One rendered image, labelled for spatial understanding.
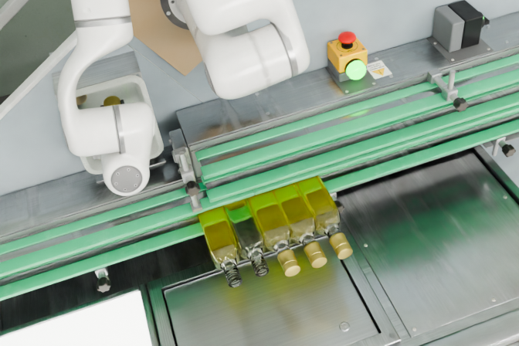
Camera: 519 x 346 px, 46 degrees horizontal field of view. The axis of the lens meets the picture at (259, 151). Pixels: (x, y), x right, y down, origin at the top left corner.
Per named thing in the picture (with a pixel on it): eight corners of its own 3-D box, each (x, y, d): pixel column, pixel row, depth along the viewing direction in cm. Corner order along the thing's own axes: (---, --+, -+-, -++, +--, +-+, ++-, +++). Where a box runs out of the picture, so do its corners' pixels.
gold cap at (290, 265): (277, 262, 126) (285, 279, 123) (276, 252, 124) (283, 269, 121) (293, 257, 127) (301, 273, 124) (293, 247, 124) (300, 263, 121)
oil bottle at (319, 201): (286, 175, 145) (320, 242, 130) (284, 159, 141) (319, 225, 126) (308, 167, 146) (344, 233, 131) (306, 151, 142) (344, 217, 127)
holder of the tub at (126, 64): (92, 167, 142) (96, 189, 136) (51, 72, 122) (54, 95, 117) (163, 145, 144) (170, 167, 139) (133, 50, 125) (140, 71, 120)
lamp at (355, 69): (344, 77, 138) (350, 84, 136) (344, 61, 135) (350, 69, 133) (362, 72, 139) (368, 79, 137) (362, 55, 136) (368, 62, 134)
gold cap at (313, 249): (303, 254, 127) (311, 270, 124) (303, 244, 125) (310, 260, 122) (319, 249, 128) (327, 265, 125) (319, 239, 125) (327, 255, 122)
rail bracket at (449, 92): (422, 79, 139) (453, 114, 130) (425, 53, 134) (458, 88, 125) (438, 75, 140) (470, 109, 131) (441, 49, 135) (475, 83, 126)
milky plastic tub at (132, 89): (84, 152, 138) (89, 178, 131) (50, 73, 122) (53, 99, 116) (158, 130, 140) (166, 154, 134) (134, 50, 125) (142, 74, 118)
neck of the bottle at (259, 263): (249, 260, 127) (256, 279, 123) (247, 252, 125) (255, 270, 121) (262, 256, 127) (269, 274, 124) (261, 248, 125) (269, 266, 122)
